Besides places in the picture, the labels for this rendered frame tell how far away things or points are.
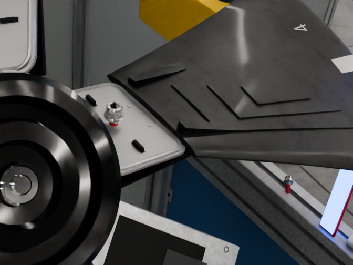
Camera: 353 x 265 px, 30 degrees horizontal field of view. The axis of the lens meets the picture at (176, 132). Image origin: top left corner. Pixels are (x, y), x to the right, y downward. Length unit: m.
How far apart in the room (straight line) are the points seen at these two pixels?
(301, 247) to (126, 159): 0.52
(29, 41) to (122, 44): 1.08
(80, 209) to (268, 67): 0.23
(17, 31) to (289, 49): 0.26
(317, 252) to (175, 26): 0.35
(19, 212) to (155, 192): 0.80
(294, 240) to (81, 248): 0.57
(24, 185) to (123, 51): 1.14
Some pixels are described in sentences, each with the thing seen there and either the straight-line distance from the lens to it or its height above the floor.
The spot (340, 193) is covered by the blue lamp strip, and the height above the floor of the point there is 0.93.
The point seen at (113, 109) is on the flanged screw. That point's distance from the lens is 0.43.
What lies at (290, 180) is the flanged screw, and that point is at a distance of 0.90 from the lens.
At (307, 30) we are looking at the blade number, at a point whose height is 1.18.
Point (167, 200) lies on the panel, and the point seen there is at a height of 0.64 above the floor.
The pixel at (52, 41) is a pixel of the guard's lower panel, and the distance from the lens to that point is 1.35.
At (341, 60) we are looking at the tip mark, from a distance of 0.60.
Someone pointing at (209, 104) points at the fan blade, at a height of 1.18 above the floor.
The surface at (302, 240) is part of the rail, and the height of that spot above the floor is 0.82.
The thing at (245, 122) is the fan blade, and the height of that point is 1.18.
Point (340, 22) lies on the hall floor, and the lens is 3.15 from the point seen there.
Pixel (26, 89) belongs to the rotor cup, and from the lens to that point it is 0.35.
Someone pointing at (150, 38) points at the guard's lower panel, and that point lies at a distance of 1.51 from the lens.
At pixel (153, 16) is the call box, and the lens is 0.93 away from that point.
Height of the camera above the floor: 1.47
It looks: 40 degrees down
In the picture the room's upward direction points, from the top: 8 degrees clockwise
